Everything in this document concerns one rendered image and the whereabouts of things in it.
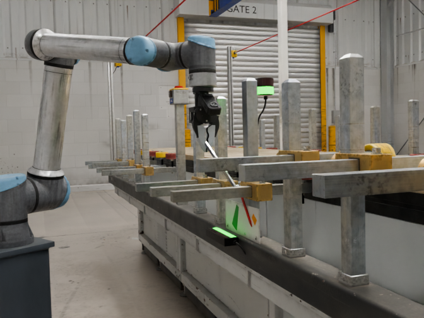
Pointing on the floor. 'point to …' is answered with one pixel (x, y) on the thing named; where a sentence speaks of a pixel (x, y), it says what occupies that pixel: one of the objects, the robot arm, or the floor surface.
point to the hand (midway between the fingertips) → (206, 148)
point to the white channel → (282, 53)
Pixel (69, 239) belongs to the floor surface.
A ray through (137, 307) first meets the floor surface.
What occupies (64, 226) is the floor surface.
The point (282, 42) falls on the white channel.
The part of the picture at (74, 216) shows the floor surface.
